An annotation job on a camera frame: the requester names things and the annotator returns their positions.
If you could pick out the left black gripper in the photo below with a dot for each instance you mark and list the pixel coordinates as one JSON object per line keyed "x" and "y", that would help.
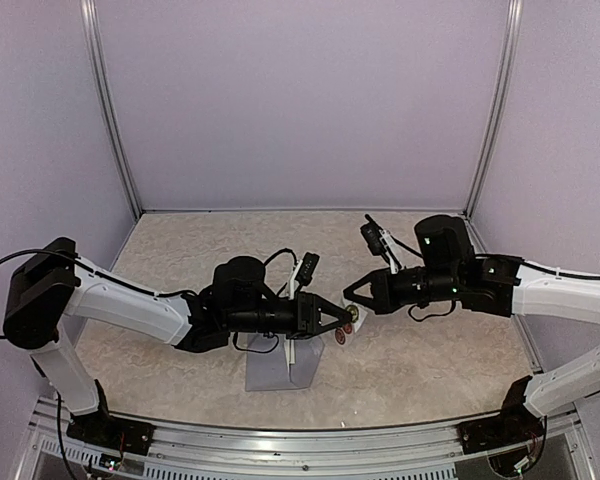
{"x": 309, "y": 307}

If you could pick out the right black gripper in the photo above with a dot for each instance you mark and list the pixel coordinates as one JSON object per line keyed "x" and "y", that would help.
{"x": 383, "y": 300}

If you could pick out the white sticker sheet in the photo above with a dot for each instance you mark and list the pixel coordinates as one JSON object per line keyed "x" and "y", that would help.
{"x": 344, "y": 332}

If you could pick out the green round seal sticker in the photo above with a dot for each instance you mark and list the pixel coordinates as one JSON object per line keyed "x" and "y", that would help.
{"x": 354, "y": 312}

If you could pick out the beige lined letter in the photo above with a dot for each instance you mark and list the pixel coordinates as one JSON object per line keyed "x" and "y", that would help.
{"x": 290, "y": 352}

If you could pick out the grey paper envelope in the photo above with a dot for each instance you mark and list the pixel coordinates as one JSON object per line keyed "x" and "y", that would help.
{"x": 267, "y": 369}

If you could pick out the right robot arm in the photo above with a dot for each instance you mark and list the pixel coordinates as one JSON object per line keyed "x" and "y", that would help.
{"x": 495, "y": 284}

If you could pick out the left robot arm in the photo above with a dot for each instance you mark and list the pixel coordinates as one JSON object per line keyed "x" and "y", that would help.
{"x": 57, "y": 282}

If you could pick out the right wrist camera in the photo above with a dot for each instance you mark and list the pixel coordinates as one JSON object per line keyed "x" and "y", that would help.
{"x": 381, "y": 243}

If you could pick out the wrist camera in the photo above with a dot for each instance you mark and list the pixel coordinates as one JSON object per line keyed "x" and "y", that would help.
{"x": 381, "y": 243}
{"x": 302, "y": 274}

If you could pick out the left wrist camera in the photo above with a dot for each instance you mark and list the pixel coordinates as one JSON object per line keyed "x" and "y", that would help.
{"x": 302, "y": 274}

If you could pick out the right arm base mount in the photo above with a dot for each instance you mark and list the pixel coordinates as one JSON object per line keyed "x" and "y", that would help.
{"x": 513, "y": 423}

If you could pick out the front aluminium rail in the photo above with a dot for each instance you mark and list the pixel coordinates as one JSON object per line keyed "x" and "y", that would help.
{"x": 178, "y": 450}

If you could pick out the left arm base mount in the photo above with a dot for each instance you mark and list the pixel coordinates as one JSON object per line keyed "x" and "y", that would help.
{"x": 101, "y": 428}

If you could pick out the right aluminium frame post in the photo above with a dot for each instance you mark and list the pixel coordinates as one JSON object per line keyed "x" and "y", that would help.
{"x": 497, "y": 106}

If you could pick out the aluminium frame post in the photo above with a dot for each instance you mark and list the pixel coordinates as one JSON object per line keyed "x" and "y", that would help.
{"x": 90, "y": 21}
{"x": 497, "y": 106}

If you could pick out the left aluminium frame post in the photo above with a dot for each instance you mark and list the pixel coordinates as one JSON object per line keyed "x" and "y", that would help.
{"x": 90, "y": 21}

